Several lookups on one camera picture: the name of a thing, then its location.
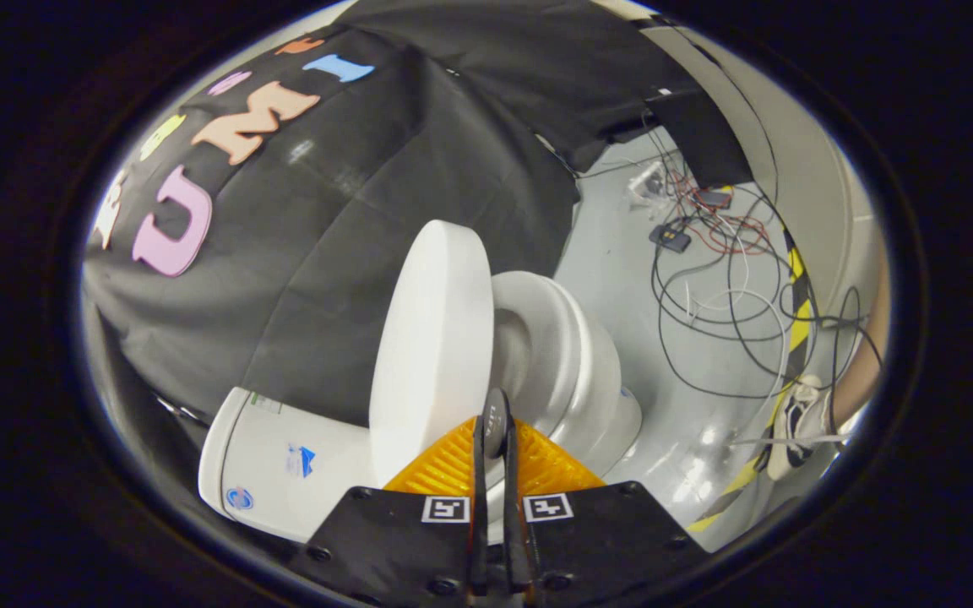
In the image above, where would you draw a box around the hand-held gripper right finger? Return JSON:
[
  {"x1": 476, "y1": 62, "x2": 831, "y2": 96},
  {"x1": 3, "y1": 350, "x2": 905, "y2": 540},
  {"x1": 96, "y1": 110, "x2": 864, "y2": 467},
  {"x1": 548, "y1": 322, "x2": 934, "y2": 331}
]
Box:
[{"x1": 502, "y1": 418, "x2": 711, "y2": 608}]

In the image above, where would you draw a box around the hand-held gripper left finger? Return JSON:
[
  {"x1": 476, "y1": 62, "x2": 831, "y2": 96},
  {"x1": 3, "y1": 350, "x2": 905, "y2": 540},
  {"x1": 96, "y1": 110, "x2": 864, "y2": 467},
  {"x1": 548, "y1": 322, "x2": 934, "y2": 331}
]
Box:
[{"x1": 288, "y1": 415, "x2": 489, "y2": 608}]

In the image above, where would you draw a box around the white toilet lid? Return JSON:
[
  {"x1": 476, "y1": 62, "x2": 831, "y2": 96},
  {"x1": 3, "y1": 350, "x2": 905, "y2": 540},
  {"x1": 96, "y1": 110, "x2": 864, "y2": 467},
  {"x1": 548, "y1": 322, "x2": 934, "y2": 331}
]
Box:
[{"x1": 368, "y1": 220, "x2": 511, "y2": 489}]

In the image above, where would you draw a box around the white toilet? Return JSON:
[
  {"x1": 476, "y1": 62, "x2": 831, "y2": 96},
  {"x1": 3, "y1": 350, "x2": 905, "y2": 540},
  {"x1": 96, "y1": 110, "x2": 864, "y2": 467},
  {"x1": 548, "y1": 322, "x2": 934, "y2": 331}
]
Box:
[{"x1": 198, "y1": 270, "x2": 644, "y2": 546}]

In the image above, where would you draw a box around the person's white shoe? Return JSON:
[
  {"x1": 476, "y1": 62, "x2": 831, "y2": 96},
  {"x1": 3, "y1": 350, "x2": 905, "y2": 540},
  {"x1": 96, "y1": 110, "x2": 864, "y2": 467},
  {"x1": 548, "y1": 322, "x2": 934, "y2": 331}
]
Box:
[{"x1": 767, "y1": 376, "x2": 834, "y2": 482}]

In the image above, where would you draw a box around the small black device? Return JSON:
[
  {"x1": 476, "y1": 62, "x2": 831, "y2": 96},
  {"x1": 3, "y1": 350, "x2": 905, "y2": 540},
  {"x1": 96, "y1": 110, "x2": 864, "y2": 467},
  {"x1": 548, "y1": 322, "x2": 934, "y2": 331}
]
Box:
[{"x1": 650, "y1": 222, "x2": 693, "y2": 252}]

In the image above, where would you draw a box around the black backdrop cloth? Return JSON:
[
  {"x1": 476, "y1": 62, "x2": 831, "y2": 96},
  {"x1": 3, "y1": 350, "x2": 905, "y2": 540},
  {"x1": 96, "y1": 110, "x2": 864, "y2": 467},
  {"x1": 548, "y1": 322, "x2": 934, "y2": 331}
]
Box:
[{"x1": 81, "y1": 0, "x2": 758, "y2": 440}]

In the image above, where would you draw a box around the yellow black floor tape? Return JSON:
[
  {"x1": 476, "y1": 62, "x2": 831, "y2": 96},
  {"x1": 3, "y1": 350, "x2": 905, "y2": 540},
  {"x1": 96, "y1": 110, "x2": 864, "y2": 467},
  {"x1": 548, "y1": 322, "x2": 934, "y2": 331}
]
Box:
[{"x1": 688, "y1": 226, "x2": 818, "y2": 535}]

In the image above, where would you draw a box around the tangle of floor cables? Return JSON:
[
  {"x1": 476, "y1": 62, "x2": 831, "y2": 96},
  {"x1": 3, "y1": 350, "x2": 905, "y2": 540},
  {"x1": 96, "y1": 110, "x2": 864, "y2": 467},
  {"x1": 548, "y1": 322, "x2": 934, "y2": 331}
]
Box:
[{"x1": 622, "y1": 110, "x2": 884, "y2": 406}]

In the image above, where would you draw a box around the tangle of red wires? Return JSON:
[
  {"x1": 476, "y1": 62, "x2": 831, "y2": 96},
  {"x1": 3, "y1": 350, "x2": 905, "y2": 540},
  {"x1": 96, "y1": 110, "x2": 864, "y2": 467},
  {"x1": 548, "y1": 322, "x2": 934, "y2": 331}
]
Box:
[{"x1": 672, "y1": 173, "x2": 779, "y2": 258}]

